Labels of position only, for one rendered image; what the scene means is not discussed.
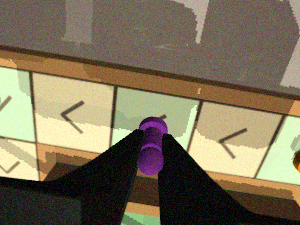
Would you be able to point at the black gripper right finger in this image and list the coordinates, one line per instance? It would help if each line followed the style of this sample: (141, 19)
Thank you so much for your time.
(189, 196)

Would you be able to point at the orange pawn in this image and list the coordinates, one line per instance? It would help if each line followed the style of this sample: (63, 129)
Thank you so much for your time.
(296, 162)

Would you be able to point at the purple pawn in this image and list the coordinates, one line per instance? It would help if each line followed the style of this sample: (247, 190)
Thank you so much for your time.
(150, 159)

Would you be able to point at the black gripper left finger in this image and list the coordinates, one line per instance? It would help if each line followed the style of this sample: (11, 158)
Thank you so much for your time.
(95, 194)

